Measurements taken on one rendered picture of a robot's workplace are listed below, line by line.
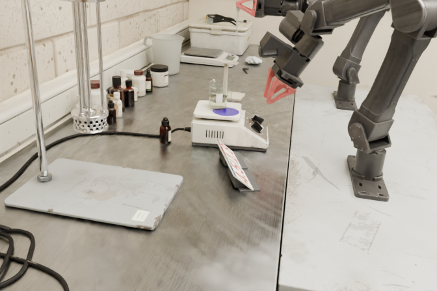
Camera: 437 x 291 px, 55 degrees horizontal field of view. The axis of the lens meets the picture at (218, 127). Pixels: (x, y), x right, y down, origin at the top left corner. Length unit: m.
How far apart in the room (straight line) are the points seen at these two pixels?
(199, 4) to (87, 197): 1.89
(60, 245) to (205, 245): 0.24
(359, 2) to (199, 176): 0.51
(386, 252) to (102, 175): 0.58
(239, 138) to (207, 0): 1.62
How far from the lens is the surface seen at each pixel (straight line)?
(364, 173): 1.00
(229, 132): 1.06
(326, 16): 1.02
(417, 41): 0.89
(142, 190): 0.87
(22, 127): 1.11
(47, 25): 1.25
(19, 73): 1.16
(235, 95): 1.49
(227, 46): 2.19
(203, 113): 1.06
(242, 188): 0.90
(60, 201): 0.86
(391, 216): 0.91
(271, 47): 1.05
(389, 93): 0.93
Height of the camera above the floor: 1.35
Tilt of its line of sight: 22 degrees down
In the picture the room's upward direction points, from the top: 3 degrees clockwise
